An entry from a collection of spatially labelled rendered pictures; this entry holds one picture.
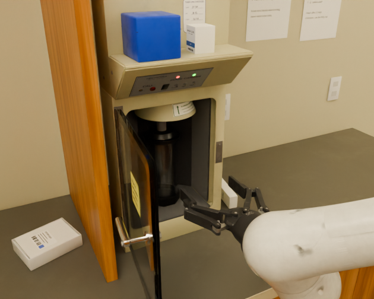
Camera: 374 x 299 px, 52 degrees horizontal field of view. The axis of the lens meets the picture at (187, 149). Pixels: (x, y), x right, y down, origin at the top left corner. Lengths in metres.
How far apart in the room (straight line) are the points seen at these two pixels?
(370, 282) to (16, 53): 1.36
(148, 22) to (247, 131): 1.02
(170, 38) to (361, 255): 0.55
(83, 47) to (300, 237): 0.53
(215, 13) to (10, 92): 0.70
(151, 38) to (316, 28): 1.12
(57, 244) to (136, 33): 0.65
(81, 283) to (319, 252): 0.70
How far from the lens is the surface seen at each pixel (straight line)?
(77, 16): 0.79
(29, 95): 1.35
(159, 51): 0.83
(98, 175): 0.90
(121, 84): 0.85
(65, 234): 1.21
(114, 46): 0.91
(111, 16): 0.90
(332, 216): 0.56
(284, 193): 1.46
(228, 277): 1.09
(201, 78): 0.95
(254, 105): 1.71
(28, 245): 1.20
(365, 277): 1.45
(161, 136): 1.10
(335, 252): 0.56
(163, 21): 0.83
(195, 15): 0.98
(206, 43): 0.91
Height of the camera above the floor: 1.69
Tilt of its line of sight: 25 degrees down
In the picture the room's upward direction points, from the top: straight up
